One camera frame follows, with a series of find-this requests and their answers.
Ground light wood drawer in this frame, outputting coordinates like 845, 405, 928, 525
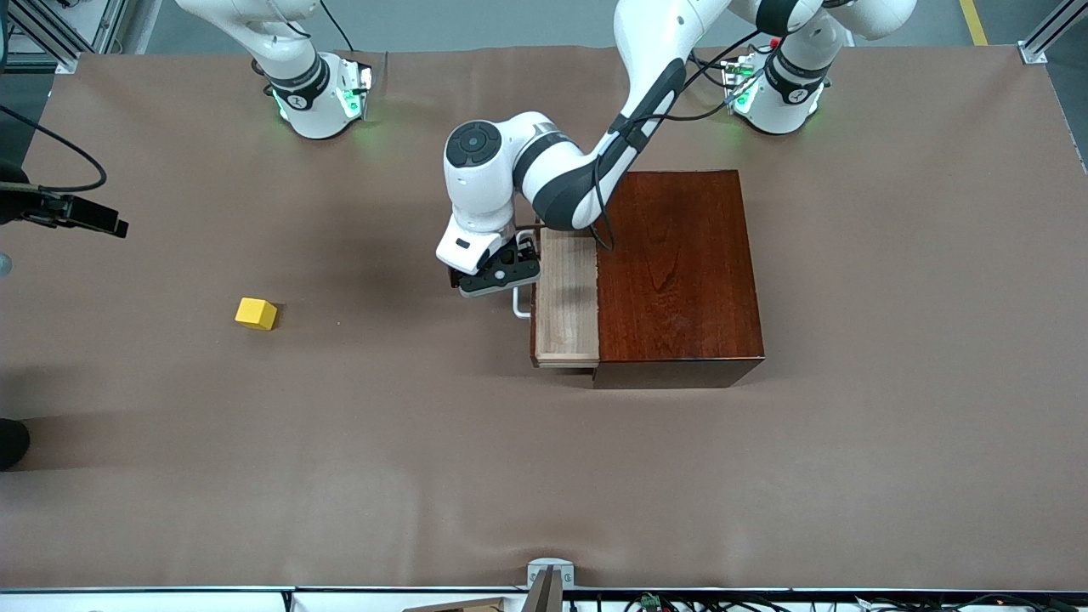
530, 225, 602, 369

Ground yellow block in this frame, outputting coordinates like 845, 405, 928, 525
235, 297, 279, 332

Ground dark brown wooden cabinet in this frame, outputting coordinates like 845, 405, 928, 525
592, 170, 765, 390

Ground table cover sheet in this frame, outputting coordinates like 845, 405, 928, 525
0, 44, 1088, 592

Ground aluminium frame profile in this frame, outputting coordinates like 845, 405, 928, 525
1020, 0, 1088, 65
0, 0, 128, 73

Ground black left arm base cable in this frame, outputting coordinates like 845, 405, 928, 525
688, 51, 740, 120

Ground black arm base cable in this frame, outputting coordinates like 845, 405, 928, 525
688, 51, 740, 120
319, 0, 354, 52

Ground black right arm base cable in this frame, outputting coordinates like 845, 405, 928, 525
319, 0, 354, 52

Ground grey metal clamp bracket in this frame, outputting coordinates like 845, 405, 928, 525
527, 558, 575, 612

